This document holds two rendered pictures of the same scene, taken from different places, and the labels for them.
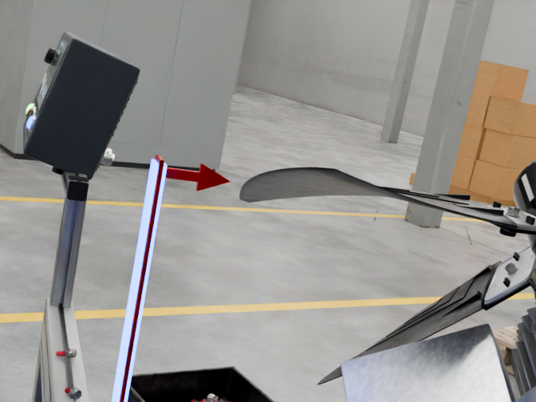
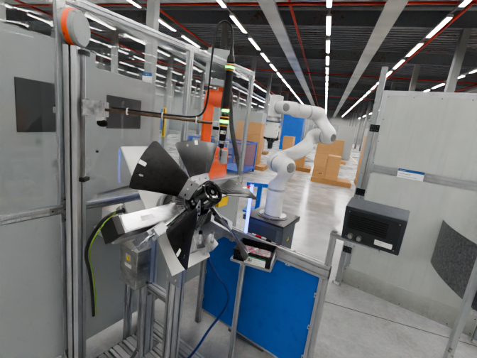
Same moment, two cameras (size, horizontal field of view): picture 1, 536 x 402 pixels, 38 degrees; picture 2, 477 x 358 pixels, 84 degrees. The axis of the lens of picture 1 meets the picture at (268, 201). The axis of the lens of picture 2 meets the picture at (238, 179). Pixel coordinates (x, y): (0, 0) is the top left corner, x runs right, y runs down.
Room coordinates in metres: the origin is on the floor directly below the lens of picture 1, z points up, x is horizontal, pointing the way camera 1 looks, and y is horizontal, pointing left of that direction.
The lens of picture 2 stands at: (1.87, -0.95, 1.56)
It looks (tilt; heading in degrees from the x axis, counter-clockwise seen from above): 12 degrees down; 143
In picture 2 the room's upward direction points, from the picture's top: 7 degrees clockwise
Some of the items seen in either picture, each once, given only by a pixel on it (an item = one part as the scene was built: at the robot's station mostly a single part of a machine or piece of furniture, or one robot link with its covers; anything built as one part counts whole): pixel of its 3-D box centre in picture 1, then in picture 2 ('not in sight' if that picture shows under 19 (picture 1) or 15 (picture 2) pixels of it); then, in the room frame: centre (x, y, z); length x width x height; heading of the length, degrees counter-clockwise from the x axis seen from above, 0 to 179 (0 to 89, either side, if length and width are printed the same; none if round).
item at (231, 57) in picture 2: not in sight; (226, 100); (0.75, -0.23, 1.65); 0.04 x 0.04 x 0.46
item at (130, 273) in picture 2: not in sight; (135, 263); (0.51, -0.56, 0.73); 0.15 x 0.09 x 0.22; 19
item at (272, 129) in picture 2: not in sight; (272, 128); (0.59, 0.24, 1.54); 0.10 x 0.07 x 0.11; 19
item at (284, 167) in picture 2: not in sight; (281, 174); (0.64, 0.34, 1.25); 0.19 x 0.12 x 0.24; 171
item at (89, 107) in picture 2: not in sight; (94, 108); (0.39, -0.74, 1.54); 0.10 x 0.07 x 0.09; 54
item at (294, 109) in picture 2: not in sight; (293, 109); (0.64, 0.35, 1.68); 0.30 x 0.16 x 0.09; 81
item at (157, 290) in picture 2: not in sight; (160, 293); (0.59, -0.43, 0.56); 0.19 x 0.04 x 0.04; 19
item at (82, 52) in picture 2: not in sight; (84, 118); (0.36, -0.79, 1.48); 0.05 x 0.03 x 0.62; 144
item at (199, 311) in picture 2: not in sight; (202, 276); (0.32, 0.00, 0.39); 0.04 x 0.04 x 0.78; 19
